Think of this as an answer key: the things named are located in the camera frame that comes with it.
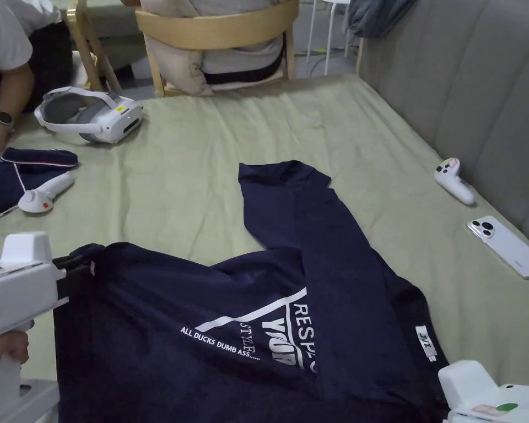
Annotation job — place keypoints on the grey padded headboard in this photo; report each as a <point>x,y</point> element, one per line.
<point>467,88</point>

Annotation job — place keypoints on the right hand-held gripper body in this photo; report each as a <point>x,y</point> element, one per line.
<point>489,396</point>

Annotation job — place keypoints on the white hand controller coloured stickers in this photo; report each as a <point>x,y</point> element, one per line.
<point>456,185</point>

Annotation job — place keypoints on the white hand controller red dot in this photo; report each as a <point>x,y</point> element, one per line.
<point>37,200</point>

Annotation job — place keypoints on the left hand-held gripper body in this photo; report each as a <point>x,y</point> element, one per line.
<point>17,286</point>

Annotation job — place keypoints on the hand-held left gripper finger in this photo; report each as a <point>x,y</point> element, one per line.
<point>72,258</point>
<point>80,270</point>

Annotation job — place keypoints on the bed with pale green sheet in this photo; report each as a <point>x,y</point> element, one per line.
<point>194,167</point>

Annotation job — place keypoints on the white headset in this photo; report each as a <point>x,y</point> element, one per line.
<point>114,121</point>

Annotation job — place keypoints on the dark blue printed shirt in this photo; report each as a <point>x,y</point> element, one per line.
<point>229,335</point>

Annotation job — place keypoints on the white phone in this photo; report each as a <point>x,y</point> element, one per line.
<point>507,246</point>

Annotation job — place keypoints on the person's left hand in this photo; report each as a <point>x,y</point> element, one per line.
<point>9,346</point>

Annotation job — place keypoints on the dark blue garment white trim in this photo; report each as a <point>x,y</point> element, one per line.
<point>9,185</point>

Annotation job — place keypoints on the grey-blue cloth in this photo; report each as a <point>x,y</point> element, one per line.
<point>379,15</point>

